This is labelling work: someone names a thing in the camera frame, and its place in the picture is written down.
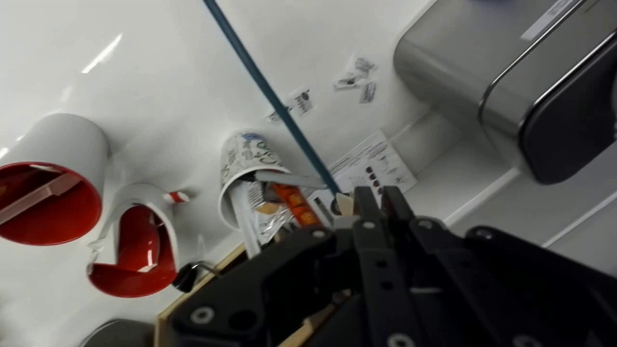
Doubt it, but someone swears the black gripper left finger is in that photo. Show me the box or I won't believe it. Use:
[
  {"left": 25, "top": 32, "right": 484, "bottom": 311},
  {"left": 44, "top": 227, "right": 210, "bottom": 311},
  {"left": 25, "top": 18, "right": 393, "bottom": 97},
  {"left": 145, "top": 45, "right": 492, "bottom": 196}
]
[{"left": 170, "top": 184, "right": 426, "bottom": 347}]

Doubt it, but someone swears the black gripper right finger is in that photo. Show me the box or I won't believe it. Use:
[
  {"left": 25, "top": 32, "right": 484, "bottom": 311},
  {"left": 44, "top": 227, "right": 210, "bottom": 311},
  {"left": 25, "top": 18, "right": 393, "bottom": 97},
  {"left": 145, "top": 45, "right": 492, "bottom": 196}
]
[{"left": 380, "top": 184, "right": 617, "bottom": 347}]

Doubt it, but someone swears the printed paper cup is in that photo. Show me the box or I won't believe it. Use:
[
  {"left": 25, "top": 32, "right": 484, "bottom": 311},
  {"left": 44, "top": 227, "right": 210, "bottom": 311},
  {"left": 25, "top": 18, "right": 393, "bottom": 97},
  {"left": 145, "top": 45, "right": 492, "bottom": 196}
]
[{"left": 216, "top": 128, "right": 293, "bottom": 230}]

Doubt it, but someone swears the cream plastic utensil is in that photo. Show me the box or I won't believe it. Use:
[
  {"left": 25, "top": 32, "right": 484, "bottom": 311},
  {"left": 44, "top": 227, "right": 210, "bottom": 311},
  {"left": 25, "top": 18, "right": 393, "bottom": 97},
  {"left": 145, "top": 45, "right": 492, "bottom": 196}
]
[{"left": 226, "top": 180, "right": 264, "bottom": 259}]

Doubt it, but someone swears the white mug red inside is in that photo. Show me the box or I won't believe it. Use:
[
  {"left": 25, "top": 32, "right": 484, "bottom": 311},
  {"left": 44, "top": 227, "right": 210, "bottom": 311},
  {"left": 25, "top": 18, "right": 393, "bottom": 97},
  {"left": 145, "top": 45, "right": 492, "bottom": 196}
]
[{"left": 85, "top": 180, "right": 193, "bottom": 300}]

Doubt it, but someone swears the white printed card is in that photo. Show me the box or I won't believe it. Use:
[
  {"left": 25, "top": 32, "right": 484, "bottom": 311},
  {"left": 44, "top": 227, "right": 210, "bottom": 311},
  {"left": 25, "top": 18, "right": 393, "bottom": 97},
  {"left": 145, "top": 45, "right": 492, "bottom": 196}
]
[{"left": 330, "top": 128, "right": 418, "bottom": 196}]

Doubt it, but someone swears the small paper scrap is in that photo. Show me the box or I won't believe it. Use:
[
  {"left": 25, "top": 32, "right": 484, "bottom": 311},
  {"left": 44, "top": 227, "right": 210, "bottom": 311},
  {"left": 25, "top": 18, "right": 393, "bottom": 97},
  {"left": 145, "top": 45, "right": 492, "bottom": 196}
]
[
  {"left": 268, "top": 88, "right": 316, "bottom": 122},
  {"left": 332, "top": 53, "right": 382, "bottom": 105}
]

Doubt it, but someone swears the silver metal appliance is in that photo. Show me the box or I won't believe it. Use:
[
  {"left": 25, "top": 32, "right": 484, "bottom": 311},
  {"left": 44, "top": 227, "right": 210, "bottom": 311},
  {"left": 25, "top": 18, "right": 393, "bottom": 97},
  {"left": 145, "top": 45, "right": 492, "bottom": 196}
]
[{"left": 391, "top": 0, "right": 617, "bottom": 186}]

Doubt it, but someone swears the cream flat stick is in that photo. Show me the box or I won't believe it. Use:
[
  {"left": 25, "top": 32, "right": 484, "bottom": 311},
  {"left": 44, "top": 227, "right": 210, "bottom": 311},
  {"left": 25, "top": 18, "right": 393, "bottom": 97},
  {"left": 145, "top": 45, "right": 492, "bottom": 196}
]
[{"left": 0, "top": 169, "right": 83, "bottom": 227}]

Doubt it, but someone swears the teal power cable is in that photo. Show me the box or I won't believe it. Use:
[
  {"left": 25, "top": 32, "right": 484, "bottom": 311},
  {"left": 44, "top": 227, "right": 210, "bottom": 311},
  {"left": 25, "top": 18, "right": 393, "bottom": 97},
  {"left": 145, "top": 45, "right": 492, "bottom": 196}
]
[{"left": 203, "top": 0, "right": 343, "bottom": 196}]

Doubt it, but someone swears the white mug red handle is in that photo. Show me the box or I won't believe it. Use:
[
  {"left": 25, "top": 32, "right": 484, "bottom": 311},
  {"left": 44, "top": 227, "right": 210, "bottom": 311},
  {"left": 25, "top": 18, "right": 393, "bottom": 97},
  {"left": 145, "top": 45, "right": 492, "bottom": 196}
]
[{"left": 0, "top": 111, "right": 114, "bottom": 248}]

